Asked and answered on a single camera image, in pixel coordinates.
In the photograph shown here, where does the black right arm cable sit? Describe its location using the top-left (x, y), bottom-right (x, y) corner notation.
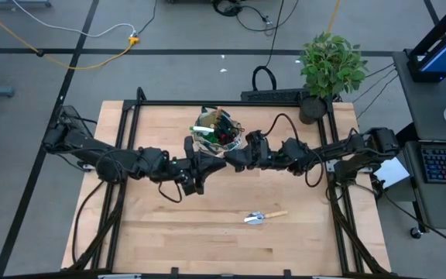
top-left (261, 112), bottom-right (324, 189)

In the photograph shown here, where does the black aluminium table frame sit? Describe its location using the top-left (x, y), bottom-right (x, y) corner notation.
top-left (66, 86), bottom-right (393, 279)

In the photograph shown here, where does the yellow floor extension cord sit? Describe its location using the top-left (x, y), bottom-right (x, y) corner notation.
top-left (0, 0), bottom-right (141, 71)

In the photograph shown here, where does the cream canvas bag green trim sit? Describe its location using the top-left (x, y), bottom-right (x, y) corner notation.
top-left (190, 106), bottom-right (245, 158)

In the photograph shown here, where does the white green spray bottle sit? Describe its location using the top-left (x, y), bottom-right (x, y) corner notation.
top-left (189, 124), bottom-right (215, 135)

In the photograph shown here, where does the black vented box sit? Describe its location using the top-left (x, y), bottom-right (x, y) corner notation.
top-left (240, 88), bottom-right (309, 105)
top-left (57, 104), bottom-right (92, 129)

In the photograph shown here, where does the red black gardening glove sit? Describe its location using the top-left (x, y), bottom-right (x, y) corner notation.
top-left (214, 129), bottom-right (236, 145)

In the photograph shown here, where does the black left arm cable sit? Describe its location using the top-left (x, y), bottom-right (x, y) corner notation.
top-left (156, 180), bottom-right (184, 205)

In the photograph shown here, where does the wide trowel wooden handle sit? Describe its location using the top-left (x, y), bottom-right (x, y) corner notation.
top-left (243, 209), bottom-right (289, 226)

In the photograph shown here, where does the green potted plant black pot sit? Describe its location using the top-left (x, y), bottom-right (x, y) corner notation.
top-left (297, 31), bottom-right (369, 126)

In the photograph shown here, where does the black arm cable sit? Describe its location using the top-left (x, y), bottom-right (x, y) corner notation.
top-left (156, 180), bottom-right (184, 205)
top-left (261, 112), bottom-right (324, 189)

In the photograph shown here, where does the black looped floor cable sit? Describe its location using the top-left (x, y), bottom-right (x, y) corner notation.
top-left (251, 0), bottom-right (286, 93)

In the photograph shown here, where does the yellow hanging cable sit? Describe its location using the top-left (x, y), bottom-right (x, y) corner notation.
top-left (325, 0), bottom-right (342, 35)

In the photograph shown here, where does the grey side desk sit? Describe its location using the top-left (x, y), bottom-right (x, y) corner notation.
top-left (392, 50), bottom-right (446, 232)

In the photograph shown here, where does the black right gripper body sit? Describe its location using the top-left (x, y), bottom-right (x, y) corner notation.
top-left (245, 130), bottom-right (273, 172)

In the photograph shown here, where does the white floor cable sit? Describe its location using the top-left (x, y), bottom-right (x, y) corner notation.
top-left (11, 0), bottom-right (137, 39)

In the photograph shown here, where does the black coiled floor cable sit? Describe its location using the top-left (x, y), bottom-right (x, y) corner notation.
top-left (211, 0), bottom-right (274, 34)

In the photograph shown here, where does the silver arm base bracket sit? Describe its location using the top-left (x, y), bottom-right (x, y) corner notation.
top-left (325, 158), bottom-right (381, 174)

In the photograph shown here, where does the white paper sheet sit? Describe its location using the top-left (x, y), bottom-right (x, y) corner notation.
top-left (372, 154), bottom-right (410, 190)

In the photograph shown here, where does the black keyboard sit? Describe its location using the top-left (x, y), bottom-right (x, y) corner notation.
top-left (420, 145), bottom-right (446, 185)

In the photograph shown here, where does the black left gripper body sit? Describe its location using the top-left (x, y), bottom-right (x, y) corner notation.
top-left (168, 135), bottom-right (205, 197)

